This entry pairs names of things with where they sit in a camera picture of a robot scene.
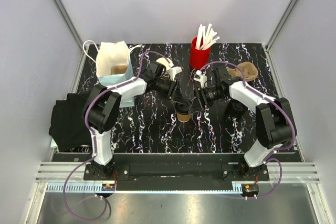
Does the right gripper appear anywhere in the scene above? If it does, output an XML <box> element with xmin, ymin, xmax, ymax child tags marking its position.
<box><xmin>188</xmin><ymin>86</ymin><xmax>225</xmax><ymax>115</ymax></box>

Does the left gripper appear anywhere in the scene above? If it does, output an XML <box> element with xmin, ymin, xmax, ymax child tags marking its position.
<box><xmin>154</xmin><ymin>78</ymin><xmax>184</xmax><ymax>105</ymax></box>

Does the single brown paper cup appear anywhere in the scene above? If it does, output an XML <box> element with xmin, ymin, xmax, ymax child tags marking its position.
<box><xmin>176</xmin><ymin>112</ymin><xmax>191</xmax><ymax>123</ymax></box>

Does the light blue paper bag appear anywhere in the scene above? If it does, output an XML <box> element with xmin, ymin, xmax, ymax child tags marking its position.
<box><xmin>85</xmin><ymin>40</ymin><xmax>134</xmax><ymax>92</ymax></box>

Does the black plastic cup lid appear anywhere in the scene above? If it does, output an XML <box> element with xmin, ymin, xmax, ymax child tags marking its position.
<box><xmin>175</xmin><ymin>101</ymin><xmax>191</xmax><ymax>115</ymax></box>

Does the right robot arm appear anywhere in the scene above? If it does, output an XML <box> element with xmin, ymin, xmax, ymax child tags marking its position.
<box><xmin>189</xmin><ymin>67</ymin><xmax>297</xmax><ymax>180</ymax></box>

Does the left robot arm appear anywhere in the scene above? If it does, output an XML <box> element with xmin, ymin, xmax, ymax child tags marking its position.
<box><xmin>83</xmin><ymin>62</ymin><xmax>186</xmax><ymax>180</ymax></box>

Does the stack of paper cups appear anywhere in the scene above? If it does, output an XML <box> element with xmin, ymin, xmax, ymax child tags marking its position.
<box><xmin>156</xmin><ymin>57</ymin><xmax>174</xmax><ymax>80</ymax></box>

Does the stack of black lids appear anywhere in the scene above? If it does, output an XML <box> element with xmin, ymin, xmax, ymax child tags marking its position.
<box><xmin>226</xmin><ymin>99</ymin><xmax>248</xmax><ymax>118</ymax></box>

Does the black marble pattern mat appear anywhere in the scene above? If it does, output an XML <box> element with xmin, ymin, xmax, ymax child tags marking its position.
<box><xmin>52</xmin><ymin>42</ymin><xmax>305</xmax><ymax>161</ymax></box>

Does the red straw holder cup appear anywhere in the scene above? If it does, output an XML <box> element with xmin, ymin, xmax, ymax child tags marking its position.
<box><xmin>190</xmin><ymin>37</ymin><xmax>211</xmax><ymax>70</ymax></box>

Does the white wrapped straws bundle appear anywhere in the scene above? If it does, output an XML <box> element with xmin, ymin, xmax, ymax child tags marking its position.
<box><xmin>195</xmin><ymin>24</ymin><xmax>220</xmax><ymax>50</ymax></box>

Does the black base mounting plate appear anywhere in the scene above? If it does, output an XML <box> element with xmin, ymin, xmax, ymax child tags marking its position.
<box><xmin>83</xmin><ymin>153</ymin><xmax>269</xmax><ymax>182</ymax></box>

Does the black cloth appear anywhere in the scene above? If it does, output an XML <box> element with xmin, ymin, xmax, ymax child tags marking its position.
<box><xmin>49</xmin><ymin>93</ymin><xmax>92</xmax><ymax>152</ymax></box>

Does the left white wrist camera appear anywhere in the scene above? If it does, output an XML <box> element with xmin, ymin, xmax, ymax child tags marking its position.
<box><xmin>167</xmin><ymin>66</ymin><xmax>182</xmax><ymax>81</ymax></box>

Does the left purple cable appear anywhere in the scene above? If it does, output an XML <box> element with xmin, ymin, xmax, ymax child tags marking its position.
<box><xmin>62</xmin><ymin>50</ymin><xmax>169</xmax><ymax>222</ymax></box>

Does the purple cable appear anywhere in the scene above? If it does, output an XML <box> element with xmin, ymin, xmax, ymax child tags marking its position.
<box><xmin>196</xmin><ymin>60</ymin><xmax>297</xmax><ymax>200</ymax></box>
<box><xmin>62</xmin><ymin>50</ymin><xmax>169</xmax><ymax>222</ymax></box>

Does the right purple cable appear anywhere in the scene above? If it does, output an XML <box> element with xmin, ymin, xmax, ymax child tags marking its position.
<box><xmin>196</xmin><ymin>60</ymin><xmax>297</xmax><ymax>200</ymax></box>

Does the aluminium frame rail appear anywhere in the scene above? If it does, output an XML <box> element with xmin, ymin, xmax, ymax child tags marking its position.
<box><xmin>25</xmin><ymin>162</ymin><xmax>335</xmax><ymax>223</ymax></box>

